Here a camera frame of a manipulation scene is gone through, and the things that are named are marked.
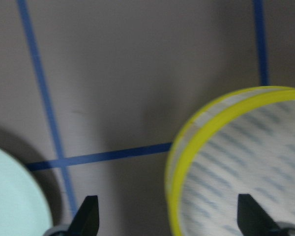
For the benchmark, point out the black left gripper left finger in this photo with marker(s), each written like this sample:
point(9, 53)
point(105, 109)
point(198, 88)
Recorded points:
point(86, 220)

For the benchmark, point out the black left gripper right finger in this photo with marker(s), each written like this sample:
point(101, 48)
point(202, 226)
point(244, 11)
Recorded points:
point(253, 220)

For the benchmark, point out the yellow lower steamer layer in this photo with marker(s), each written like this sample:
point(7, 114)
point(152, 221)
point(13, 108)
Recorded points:
point(240, 143)

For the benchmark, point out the light green plate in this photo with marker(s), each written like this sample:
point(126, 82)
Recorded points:
point(24, 210)

